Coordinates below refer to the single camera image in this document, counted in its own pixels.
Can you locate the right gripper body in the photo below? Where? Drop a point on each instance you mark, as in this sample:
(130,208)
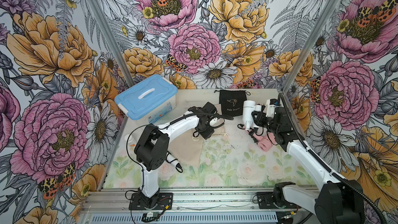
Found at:
(267,122)

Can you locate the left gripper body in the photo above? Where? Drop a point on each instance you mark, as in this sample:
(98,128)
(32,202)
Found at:
(204,131)

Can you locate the white hair dryer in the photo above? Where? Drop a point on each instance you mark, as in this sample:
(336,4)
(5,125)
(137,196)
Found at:
(131,143)
(248,108)

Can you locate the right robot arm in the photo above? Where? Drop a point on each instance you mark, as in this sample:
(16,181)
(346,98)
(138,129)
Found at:
(339,201)

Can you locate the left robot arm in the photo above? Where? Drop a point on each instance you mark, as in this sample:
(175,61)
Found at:
(152,148)

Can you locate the pink hair dryer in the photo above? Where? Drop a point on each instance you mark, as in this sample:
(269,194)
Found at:
(265,143)

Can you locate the black hair dryer pouch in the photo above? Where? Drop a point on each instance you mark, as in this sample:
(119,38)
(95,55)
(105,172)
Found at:
(232,101)

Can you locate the blue lidded storage box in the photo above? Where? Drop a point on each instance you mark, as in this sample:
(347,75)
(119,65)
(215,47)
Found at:
(148,101)

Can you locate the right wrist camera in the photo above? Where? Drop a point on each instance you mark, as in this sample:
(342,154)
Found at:
(271,106)

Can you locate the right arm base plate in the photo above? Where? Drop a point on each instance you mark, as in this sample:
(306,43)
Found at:
(266,200)

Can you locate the aluminium front rail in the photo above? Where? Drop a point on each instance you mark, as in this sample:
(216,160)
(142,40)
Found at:
(191,206)

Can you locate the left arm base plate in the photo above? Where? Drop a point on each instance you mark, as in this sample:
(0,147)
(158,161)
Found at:
(159,201)

